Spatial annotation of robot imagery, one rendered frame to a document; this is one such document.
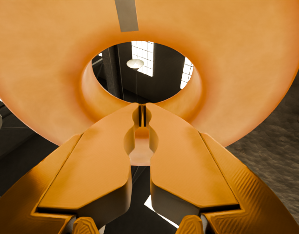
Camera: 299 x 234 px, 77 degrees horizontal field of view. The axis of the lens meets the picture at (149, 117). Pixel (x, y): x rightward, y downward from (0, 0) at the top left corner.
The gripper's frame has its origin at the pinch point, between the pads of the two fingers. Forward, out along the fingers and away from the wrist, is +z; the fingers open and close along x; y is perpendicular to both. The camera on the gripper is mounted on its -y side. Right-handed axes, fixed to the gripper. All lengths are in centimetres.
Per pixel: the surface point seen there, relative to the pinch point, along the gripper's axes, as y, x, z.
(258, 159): 34, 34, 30
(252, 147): 30, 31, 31
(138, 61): 166, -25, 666
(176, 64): 205, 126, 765
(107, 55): 94, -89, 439
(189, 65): 197, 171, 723
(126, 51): 181, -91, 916
